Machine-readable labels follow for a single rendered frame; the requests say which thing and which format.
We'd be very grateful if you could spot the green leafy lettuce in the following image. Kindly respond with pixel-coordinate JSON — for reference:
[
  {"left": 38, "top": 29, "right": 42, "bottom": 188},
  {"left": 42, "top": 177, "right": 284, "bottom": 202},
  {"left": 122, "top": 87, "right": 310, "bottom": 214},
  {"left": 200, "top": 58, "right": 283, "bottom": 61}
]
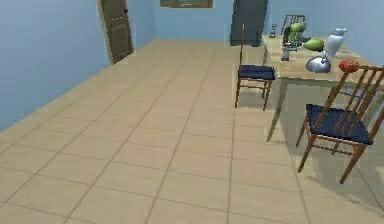
[{"left": 289, "top": 22, "right": 307, "bottom": 34}]

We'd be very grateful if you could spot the green oval vegetable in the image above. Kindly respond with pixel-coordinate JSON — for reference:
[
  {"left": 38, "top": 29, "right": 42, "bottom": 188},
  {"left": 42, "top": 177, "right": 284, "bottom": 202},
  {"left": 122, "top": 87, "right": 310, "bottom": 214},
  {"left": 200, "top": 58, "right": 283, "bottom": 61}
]
[{"left": 302, "top": 38, "right": 326, "bottom": 52}]

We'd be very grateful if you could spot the dark grey fridge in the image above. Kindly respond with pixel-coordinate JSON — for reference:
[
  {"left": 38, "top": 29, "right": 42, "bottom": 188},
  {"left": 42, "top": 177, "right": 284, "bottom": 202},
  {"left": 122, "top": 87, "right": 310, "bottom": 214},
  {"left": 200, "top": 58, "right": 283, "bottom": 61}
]
[{"left": 229, "top": 0, "right": 269, "bottom": 47}]

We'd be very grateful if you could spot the pale wooden dining table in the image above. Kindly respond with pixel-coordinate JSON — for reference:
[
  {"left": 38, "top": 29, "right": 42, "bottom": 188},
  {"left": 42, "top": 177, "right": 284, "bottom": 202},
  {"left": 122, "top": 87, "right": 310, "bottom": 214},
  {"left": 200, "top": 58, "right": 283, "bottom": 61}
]
[{"left": 261, "top": 34, "right": 384, "bottom": 144}]

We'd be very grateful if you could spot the dark brown room door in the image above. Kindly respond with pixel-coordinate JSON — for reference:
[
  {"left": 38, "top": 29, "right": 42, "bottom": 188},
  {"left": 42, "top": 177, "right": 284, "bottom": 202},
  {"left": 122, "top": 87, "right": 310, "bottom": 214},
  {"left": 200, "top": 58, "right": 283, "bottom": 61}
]
[{"left": 97, "top": 0, "right": 135, "bottom": 65}]

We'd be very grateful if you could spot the grey metal stand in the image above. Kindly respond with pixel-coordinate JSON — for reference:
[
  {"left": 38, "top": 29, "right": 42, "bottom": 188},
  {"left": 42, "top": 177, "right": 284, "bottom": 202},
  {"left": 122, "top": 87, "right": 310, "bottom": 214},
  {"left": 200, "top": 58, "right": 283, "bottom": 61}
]
[{"left": 280, "top": 30, "right": 312, "bottom": 62}]

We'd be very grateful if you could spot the silver dome lid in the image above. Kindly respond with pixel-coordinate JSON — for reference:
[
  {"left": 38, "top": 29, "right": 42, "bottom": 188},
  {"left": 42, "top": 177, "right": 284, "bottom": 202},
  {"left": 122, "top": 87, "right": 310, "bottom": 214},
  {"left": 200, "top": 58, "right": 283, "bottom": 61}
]
[{"left": 305, "top": 55, "right": 332, "bottom": 74}]

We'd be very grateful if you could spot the white vase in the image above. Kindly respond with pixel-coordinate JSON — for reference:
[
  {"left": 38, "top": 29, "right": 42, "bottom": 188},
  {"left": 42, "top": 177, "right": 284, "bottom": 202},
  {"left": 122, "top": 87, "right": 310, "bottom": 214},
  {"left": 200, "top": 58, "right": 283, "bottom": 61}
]
[{"left": 323, "top": 27, "right": 348, "bottom": 60}]

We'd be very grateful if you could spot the red tomato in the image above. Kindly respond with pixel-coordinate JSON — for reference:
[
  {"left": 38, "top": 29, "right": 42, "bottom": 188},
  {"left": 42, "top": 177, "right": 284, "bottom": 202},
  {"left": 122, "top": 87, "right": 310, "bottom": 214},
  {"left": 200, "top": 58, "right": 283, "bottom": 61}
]
[{"left": 338, "top": 59, "right": 361, "bottom": 74}]

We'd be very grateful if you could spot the framed wall picture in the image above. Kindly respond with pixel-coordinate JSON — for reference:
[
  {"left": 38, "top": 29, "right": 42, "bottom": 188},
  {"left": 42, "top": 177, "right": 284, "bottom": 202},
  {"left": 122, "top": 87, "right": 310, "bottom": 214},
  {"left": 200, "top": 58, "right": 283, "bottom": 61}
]
[{"left": 159, "top": 0, "right": 214, "bottom": 9}]

